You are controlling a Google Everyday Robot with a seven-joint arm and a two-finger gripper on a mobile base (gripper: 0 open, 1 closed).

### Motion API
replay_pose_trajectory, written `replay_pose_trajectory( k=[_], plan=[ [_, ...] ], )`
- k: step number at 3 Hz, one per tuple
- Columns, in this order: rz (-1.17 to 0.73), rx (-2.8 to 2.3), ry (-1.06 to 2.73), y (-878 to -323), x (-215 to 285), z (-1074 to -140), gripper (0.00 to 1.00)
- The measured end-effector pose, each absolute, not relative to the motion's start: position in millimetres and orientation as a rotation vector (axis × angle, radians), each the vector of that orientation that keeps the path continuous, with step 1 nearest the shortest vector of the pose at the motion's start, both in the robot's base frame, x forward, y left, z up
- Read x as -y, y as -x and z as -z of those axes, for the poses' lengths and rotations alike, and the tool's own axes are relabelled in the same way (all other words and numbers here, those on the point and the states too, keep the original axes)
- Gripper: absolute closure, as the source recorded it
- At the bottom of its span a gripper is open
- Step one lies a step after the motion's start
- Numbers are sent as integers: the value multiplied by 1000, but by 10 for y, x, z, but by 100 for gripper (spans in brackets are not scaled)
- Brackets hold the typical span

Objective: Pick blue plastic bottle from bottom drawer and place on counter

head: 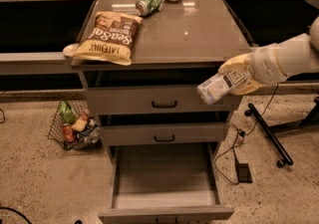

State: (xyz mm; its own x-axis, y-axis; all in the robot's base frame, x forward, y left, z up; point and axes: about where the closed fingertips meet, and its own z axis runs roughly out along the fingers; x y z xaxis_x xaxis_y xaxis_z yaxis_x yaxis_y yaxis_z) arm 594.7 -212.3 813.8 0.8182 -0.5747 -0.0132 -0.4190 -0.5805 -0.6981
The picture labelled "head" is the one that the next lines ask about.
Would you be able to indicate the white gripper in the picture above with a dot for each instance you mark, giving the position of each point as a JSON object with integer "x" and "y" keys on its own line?
{"x": 263, "y": 65}

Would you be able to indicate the black wire basket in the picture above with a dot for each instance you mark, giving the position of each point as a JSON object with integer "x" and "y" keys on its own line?
{"x": 88, "y": 138}

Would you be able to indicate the green snack bag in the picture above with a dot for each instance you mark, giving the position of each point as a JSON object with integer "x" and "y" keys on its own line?
{"x": 67, "y": 113}

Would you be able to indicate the brown yellow chip bag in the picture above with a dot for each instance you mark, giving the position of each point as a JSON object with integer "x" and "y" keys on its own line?
{"x": 112, "y": 38}

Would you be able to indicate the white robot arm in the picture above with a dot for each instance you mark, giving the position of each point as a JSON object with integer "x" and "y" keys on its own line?
{"x": 300, "y": 54}

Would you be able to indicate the grey drawer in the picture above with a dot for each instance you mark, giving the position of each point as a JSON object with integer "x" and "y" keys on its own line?
{"x": 165, "y": 184}
{"x": 150, "y": 91}
{"x": 171, "y": 127}

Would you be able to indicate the white round disc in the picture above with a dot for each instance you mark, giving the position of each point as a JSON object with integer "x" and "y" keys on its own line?
{"x": 69, "y": 50}

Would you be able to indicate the black wheeled stand base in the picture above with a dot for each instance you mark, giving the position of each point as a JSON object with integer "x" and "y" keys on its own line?
{"x": 311, "y": 119}

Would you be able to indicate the grey drawer cabinet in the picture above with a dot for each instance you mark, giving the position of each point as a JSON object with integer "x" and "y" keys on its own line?
{"x": 188, "y": 34}

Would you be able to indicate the grey middle drawer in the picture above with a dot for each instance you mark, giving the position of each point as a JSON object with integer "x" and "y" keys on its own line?
{"x": 171, "y": 127}

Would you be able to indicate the black foot pedal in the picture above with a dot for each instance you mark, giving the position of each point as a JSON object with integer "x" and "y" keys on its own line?
{"x": 243, "y": 173}

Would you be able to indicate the grey top drawer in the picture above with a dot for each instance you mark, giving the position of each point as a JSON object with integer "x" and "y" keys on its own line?
{"x": 150, "y": 91}

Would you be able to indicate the grey bottom drawer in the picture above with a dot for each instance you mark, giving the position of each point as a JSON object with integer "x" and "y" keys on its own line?
{"x": 165, "y": 184}

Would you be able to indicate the yellow bottle in basket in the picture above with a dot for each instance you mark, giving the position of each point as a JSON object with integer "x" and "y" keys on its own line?
{"x": 81, "y": 122}

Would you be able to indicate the green soda can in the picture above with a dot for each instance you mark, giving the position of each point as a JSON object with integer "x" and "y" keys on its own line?
{"x": 146, "y": 7}

